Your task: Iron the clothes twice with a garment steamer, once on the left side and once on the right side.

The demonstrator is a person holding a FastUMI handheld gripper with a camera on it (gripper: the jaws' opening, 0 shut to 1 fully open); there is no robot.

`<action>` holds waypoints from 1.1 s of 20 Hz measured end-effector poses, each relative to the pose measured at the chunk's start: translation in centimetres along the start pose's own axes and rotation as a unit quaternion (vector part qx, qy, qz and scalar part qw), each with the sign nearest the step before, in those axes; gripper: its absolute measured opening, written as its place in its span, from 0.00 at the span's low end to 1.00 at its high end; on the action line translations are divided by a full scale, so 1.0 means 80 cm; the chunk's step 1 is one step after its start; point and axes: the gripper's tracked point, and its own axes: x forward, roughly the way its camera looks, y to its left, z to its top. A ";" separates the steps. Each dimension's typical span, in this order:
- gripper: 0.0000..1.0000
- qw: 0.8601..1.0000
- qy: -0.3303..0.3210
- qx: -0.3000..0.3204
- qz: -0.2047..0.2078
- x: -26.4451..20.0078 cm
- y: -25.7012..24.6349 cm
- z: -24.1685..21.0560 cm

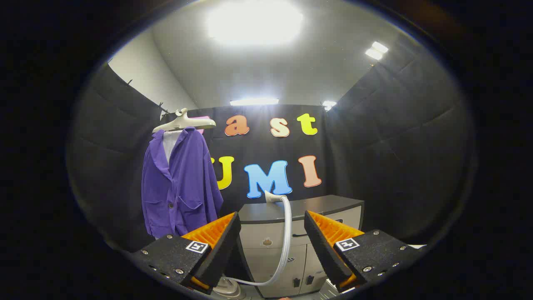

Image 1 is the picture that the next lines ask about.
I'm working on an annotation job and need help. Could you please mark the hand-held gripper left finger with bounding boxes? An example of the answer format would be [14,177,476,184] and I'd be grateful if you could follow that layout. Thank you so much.
[131,212,242,295]

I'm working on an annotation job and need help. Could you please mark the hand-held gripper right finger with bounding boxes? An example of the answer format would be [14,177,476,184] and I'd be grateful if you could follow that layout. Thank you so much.
[304,210,427,292]

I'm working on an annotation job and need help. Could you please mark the purple button jacket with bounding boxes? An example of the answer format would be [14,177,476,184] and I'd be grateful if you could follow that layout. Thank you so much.
[141,127,224,239]

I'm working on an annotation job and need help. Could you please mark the white shirt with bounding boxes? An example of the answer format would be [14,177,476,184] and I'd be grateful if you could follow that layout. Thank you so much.
[162,130,184,164]

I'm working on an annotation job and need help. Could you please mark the grey steamer base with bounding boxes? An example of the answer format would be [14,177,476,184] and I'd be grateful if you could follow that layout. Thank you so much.
[212,277,246,300]

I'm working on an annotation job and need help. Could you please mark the white clothes hanger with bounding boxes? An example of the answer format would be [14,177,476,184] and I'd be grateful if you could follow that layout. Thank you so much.
[152,108,217,134]

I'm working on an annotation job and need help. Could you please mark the grey cabinet with black top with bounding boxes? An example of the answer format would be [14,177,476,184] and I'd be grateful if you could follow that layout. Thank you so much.
[238,195,365,298]

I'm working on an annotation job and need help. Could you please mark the long ceiling light strip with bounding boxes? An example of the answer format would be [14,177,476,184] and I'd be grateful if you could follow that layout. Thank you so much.
[230,98,279,106]

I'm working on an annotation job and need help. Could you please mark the twin panel ceiling light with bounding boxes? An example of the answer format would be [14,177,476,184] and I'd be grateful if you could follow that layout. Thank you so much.
[365,41,389,60]

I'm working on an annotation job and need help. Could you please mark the large round ceiling light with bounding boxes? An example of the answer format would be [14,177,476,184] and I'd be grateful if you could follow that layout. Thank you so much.
[207,0,304,45]

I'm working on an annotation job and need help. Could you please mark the grey ribbed steamer hose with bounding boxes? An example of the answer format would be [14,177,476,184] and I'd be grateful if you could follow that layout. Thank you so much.
[225,196,292,286]

